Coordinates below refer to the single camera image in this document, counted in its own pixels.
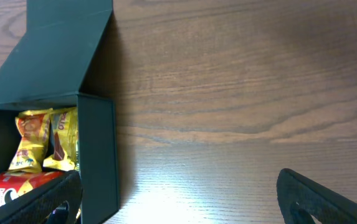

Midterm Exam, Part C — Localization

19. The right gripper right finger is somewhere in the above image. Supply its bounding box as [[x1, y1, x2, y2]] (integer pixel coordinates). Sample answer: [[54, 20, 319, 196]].
[[277, 168, 357, 224]]

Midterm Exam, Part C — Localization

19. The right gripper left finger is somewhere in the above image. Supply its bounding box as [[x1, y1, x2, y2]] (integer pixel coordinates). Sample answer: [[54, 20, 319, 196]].
[[0, 170, 83, 224]]

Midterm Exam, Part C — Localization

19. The yellow Apollo cake packet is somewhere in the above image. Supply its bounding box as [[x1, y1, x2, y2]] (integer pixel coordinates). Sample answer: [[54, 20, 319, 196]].
[[43, 107, 79, 171]]

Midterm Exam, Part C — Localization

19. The red Pringles can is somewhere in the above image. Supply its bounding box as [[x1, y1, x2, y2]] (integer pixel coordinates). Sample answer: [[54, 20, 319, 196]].
[[0, 171, 64, 207]]

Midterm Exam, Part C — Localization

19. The yellow peanut butter packet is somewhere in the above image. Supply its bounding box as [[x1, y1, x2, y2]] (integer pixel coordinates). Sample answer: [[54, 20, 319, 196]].
[[8, 109, 52, 173]]

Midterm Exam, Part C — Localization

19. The dark green gift box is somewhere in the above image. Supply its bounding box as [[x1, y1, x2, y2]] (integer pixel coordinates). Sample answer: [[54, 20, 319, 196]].
[[0, 0, 120, 223]]

